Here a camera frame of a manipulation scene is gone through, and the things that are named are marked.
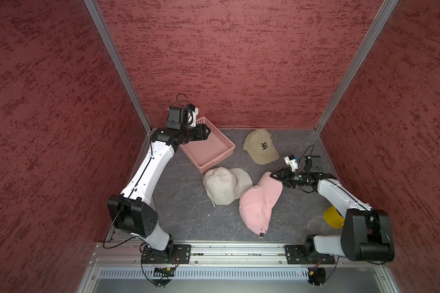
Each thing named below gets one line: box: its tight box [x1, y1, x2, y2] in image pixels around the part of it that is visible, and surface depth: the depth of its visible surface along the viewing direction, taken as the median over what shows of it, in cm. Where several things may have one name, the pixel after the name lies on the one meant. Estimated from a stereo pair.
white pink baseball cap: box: [202, 166, 253, 207], surface depth 88 cm
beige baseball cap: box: [242, 128, 280, 165], surface depth 108 cm
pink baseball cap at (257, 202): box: [239, 171, 283, 239], surface depth 79 cm
